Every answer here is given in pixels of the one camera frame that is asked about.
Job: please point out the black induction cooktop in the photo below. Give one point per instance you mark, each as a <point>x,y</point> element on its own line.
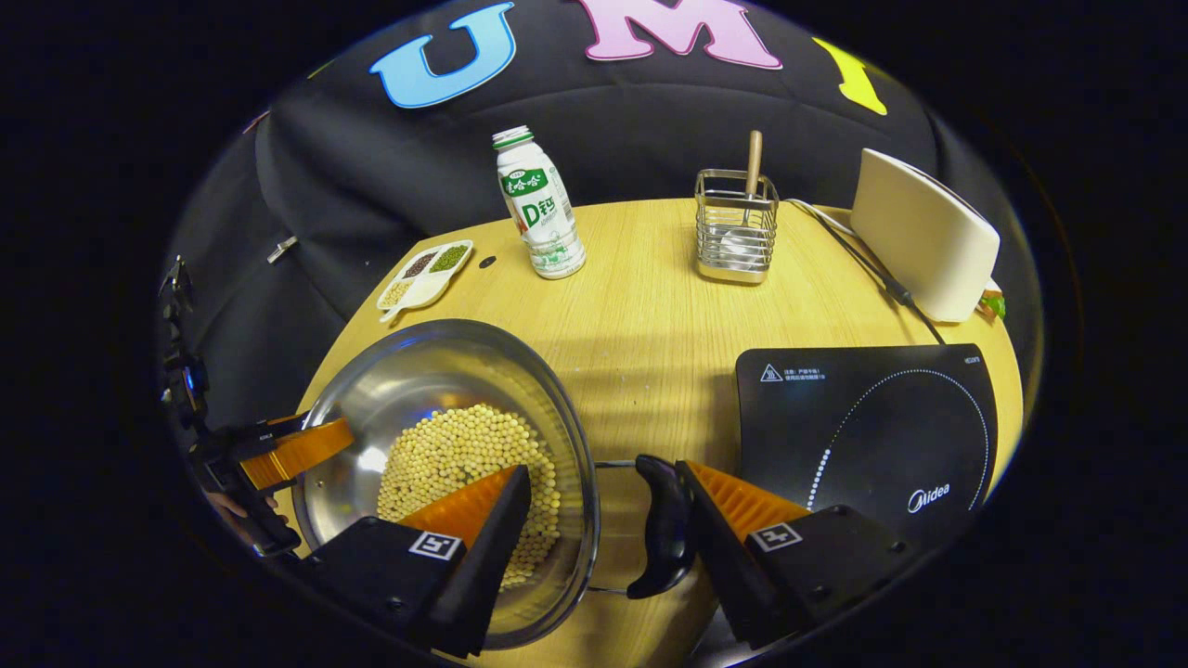
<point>882,436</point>

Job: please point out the toy sandwich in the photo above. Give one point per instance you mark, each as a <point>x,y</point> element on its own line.
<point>994,304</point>

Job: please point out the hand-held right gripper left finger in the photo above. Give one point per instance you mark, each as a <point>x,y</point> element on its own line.
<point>483,575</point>

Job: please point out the stainless steel pot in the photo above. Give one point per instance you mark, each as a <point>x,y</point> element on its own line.
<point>436,371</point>

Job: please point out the white toaster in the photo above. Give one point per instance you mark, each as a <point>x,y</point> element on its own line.
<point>919,241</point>

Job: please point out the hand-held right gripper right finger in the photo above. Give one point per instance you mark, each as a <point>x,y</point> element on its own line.
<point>733,575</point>

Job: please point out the white divided bean dish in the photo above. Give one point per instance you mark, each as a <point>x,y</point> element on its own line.
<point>418,292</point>

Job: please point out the silver clip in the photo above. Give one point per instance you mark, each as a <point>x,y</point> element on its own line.
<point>282,250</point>

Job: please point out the white green-labelled drink bottle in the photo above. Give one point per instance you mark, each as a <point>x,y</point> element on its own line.
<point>543,223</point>

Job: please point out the pile of soybeans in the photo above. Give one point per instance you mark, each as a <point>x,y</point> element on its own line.
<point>455,455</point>

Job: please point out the black backdrop cloth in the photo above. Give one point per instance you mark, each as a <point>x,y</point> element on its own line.
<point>371,186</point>

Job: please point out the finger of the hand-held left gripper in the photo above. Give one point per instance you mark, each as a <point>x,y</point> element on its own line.
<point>302,450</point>

